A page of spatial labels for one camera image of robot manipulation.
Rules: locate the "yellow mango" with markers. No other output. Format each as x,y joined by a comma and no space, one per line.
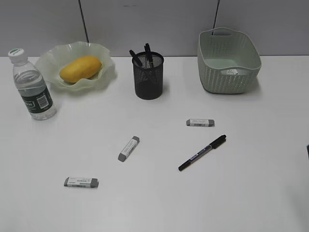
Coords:
82,68

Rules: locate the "pale green wavy plate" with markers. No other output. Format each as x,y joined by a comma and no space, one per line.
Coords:
50,64

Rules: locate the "pale green woven basket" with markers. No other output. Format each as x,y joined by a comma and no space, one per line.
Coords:
221,49

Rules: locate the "waste paper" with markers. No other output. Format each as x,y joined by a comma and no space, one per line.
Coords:
230,72

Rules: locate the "grey white eraser centre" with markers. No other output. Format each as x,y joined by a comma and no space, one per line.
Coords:
127,150

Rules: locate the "clear water bottle green label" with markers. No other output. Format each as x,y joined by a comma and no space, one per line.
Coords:
31,86

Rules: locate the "black marker pen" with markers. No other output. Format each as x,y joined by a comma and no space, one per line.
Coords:
135,58
149,55
213,145

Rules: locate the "grey white eraser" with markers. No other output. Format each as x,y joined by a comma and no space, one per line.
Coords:
127,150
200,122
81,182

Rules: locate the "black mesh pen holder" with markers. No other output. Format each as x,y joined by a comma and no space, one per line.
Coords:
148,80

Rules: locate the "grey white eraser right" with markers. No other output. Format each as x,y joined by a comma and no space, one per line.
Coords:
200,122

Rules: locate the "grey white eraser front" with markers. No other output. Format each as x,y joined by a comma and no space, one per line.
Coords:
81,182

